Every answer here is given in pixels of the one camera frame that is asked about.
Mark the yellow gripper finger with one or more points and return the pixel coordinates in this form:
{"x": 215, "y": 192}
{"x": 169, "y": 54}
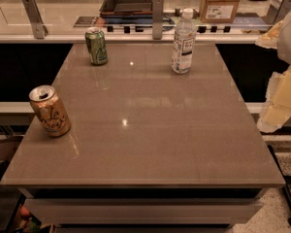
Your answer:
{"x": 277, "y": 108}
{"x": 269, "y": 39}

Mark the clear plastic water bottle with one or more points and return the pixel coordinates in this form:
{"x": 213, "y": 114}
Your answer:
{"x": 184, "y": 42}

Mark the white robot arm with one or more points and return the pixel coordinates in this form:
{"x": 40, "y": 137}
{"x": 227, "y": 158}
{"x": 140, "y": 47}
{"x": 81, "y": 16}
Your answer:
{"x": 284, "y": 41}

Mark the green soda can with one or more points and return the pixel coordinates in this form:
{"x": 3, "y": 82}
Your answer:
{"x": 96, "y": 46}

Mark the orange soda can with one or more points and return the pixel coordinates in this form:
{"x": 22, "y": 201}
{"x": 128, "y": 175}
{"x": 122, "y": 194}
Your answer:
{"x": 50, "y": 111}

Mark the cardboard box with label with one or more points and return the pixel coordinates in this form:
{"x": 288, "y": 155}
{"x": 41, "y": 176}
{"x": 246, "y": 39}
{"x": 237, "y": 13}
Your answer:
{"x": 218, "y": 11}

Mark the orange open tray box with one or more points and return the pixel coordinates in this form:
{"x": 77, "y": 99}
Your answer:
{"x": 112, "y": 8}

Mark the grey table drawer front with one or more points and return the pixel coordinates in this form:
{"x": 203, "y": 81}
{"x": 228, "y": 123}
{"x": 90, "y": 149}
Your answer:
{"x": 144, "y": 211}

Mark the right metal glass bracket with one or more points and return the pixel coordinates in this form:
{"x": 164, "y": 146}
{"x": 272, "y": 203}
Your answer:
{"x": 277, "y": 11}

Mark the metal glass bracket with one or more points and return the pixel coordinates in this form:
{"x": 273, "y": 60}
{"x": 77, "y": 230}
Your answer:
{"x": 277, "y": 11}
{"x": 39, "y": 29}
{"x": 157, "y": 19}

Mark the middle metal glass bracket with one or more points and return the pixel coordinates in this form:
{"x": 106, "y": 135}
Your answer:
{"x": 157, "y": 19}

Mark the left metal glass bracket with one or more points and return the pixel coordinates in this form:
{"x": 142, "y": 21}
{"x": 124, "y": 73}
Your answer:
{"x": 39, "y": 29}

